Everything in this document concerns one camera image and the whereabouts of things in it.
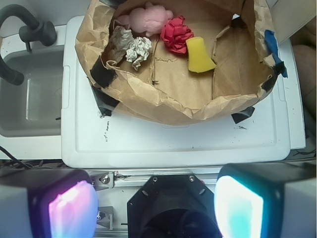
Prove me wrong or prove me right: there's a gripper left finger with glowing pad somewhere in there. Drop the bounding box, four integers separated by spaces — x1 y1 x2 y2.
0 169 98 238

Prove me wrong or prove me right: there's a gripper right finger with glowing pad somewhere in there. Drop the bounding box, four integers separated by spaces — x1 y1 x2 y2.
214 162 317 238

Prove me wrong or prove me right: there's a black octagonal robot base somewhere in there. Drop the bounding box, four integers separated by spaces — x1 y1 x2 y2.
127 175 222 238

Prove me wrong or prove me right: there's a yellow sponge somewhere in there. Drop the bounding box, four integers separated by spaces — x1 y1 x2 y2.
186 37 216 73

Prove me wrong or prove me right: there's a white plastic tray lid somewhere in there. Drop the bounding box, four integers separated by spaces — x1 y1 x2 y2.
61 16 306 170

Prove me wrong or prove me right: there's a grey sink basin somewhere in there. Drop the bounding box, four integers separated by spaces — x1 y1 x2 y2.
0 46 64 137

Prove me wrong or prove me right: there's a blue painter tape strip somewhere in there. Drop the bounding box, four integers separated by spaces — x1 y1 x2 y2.
264 30 288 78

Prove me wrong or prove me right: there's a black faucet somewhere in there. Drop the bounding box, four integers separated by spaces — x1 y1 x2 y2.
0 4 57 86

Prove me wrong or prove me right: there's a brown paper bag bin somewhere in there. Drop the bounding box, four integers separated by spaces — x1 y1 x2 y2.
75 0 279 125

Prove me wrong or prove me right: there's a white crumpled paper ball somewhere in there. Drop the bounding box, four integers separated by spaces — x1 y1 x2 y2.
126 37 152 71

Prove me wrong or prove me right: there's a grey crumpled paper ball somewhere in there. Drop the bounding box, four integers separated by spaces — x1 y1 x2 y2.
109 26 134 62

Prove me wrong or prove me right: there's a red crumpled paper ball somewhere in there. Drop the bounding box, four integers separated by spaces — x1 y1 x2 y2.
160 15 194 54

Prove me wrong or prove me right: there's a pink plush toy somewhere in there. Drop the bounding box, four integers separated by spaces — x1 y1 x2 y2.
116 2 174 37

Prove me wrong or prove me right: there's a metal corner bracket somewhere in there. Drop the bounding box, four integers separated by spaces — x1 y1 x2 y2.
91 173 114 191

